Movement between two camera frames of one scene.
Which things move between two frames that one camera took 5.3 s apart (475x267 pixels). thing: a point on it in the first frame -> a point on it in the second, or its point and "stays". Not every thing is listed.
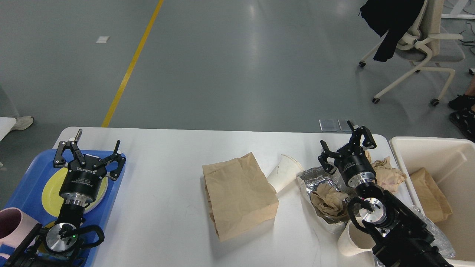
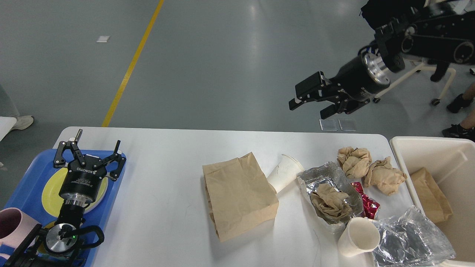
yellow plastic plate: (53, 184) stays
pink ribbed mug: (15, 226) stays
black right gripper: (354, 166) -> (354, 82)
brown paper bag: (240, 197) stays
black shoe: (464, 121) -> (457, 131)
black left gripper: (82, 182) stays
